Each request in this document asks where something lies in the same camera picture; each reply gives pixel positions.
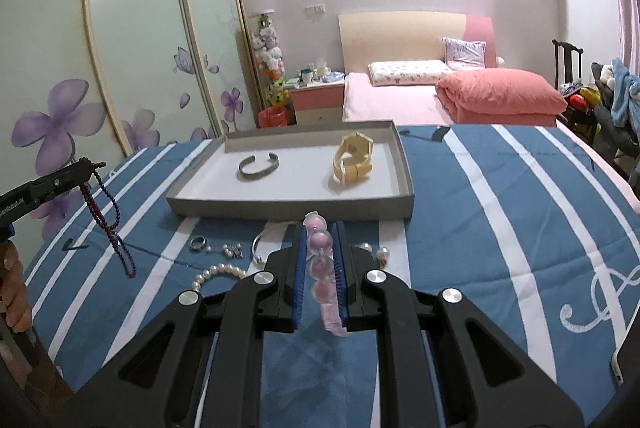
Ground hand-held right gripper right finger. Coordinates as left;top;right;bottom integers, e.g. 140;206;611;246
332;221;586;428

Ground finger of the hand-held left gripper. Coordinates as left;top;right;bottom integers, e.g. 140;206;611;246
50;157;107;191

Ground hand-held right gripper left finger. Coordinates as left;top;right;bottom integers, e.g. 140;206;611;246
60;222;307;428

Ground pink bead bracelet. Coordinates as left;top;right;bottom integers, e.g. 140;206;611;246
303;210;352;339

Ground thin silver bangle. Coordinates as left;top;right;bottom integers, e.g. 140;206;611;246
251;228;282;265

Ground white pearl bracelet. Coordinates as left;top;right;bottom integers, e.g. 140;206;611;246
192;263;250;294

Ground grey cardboard tray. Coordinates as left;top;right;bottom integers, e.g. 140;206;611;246
166;120;416;222

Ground dark red bead necklace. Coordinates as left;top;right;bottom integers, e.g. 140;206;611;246
80;164;139;279

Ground person's left hand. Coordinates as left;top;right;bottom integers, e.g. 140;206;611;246
0;241;33;334

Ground yellow wristwatch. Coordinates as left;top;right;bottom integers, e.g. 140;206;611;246
328;133;375;188

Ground blue white striped blanket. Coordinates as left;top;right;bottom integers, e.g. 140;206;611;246
22;123;640;428

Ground flower print sliding wardrobe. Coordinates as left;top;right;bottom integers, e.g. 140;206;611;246
0;0;264;255

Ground red waste basket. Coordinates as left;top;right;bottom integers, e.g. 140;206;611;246
257;105;290;128

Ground pink cream nightstand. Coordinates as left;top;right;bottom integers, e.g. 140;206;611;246
288;81;346;125

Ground pink bed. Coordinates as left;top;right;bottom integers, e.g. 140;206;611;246
342;69;576;130

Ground white patterned pillow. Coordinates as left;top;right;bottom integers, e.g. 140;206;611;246
368;58;454;88

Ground hanging plush toy column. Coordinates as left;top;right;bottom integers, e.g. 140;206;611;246
249;10;291;109

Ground folded pink quilt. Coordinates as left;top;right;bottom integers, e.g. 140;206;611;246
433;69;569;125

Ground cream pink headboard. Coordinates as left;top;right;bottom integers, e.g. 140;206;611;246
338;11;499;75

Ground lilac patterned pillow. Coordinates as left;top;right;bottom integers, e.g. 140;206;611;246
441;37;488;70

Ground white flat device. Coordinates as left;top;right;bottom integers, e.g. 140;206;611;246
609;347;640;387

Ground colourful toys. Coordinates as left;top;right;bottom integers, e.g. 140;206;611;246
561;80;601;112

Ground grey garment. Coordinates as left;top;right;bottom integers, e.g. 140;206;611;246
590;61;640;170

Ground dark wooden chair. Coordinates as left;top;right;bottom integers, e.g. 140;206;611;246
551;39;601;145

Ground light blue garment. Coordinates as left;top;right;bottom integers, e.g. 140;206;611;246
609;58;640;130

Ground pink curtain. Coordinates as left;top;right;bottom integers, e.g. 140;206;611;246
606;0;640;75

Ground silver cuff bracelet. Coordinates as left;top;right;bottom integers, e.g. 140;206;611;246
237;151;281;182

